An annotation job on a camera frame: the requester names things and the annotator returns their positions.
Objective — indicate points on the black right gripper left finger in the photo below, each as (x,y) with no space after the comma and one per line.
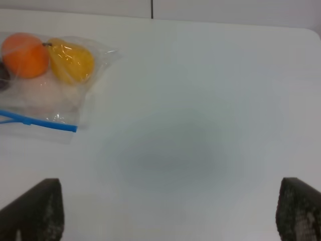
(38,214)

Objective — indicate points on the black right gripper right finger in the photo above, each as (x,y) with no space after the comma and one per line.
(298,211)

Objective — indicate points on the yellow pear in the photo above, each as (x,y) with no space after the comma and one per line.
(70,63)

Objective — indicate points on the dark purple eggplant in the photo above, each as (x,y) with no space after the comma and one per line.
(5,78)

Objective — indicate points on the orange fruit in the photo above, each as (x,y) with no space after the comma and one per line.
(24,55)

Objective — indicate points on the clear zip bag blue zipper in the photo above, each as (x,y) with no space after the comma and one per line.
(46,108)

